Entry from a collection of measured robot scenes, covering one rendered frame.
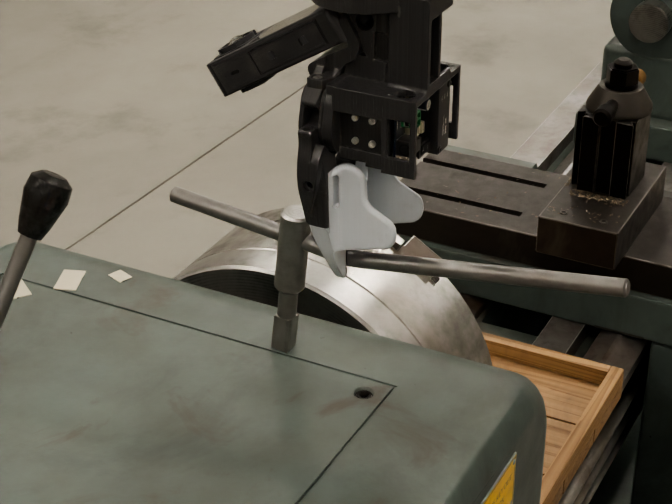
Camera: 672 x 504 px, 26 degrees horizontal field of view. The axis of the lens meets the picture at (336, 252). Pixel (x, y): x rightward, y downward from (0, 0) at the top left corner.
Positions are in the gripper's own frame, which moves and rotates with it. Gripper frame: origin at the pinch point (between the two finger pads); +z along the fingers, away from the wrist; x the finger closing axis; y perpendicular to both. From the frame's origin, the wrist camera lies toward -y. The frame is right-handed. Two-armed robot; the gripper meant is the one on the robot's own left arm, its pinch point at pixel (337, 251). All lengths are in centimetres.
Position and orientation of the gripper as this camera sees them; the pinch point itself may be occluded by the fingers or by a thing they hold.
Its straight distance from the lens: 100.1
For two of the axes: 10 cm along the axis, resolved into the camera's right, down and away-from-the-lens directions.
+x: 4.6, -4.3, 7.8
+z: 0.0, 8.7, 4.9
